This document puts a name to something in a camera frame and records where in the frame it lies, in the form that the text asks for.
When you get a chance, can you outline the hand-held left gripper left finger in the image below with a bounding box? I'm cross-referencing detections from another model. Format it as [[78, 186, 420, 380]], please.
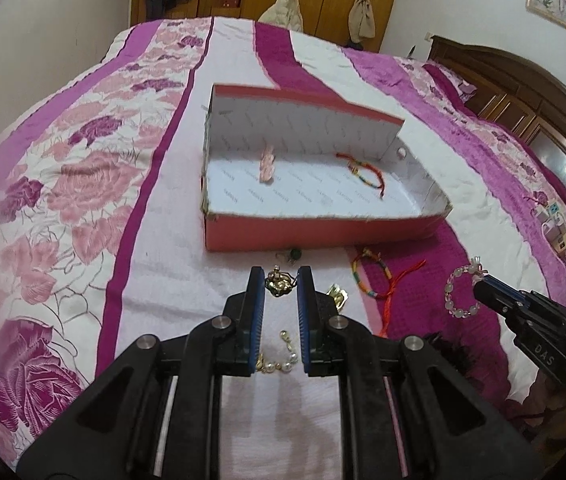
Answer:
[[16, 266, 269, 480]]

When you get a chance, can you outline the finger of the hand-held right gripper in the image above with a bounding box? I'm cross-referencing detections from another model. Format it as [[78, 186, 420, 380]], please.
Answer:
[[472, 277, 531, 323]]

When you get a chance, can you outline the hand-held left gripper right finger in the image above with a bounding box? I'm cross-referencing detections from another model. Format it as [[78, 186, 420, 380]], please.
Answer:
[[295, 266, 554, 480]]

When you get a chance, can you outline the gold brooch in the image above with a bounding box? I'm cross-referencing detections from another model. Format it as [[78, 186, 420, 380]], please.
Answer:
[[325, 284, 350, 308], [264, 269, 298, 297]]

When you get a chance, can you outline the clear bead bracelet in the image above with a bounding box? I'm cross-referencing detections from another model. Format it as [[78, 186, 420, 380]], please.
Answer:
[[444, 257, 486, 318]]

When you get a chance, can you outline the gold pearl chain bracelet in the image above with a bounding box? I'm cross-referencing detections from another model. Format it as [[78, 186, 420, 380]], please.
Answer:
[[255, 329, 300, 375]]

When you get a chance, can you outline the green bead earring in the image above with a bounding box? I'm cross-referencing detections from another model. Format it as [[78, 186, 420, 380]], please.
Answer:
[[275, 246, 304, 266]]

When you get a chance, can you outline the colourful braided bracelet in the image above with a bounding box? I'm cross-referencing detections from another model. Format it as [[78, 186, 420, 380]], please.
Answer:
[[350, 247, 426, 337], [335, 152, 386, 198]]

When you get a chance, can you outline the black hair accessories pile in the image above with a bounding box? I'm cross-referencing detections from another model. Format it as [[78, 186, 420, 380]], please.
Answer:
[[423, 332, 478, 377]]

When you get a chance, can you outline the red cardboard box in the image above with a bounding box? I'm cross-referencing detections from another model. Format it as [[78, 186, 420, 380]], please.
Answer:
[[199, 84, 454, 253]]

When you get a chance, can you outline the purple floral bedspread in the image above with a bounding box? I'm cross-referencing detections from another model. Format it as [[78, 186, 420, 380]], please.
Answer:
[[0, 16, 566, 480]]

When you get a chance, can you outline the dark wooden headboard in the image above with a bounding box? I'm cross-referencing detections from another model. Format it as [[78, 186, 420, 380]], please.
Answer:
[[430, 35, 566, 281]]

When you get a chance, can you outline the purple floral pillow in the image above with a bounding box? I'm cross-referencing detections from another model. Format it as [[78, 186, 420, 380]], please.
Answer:
[[425, 57, 478, 106]]

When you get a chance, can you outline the beige hanging cloth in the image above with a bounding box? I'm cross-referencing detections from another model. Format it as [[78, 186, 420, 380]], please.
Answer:
[[348, 0, 376, 41]]

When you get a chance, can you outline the cream down jacket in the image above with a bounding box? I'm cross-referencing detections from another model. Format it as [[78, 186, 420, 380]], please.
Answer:
[[258, 0, 305, 31]]

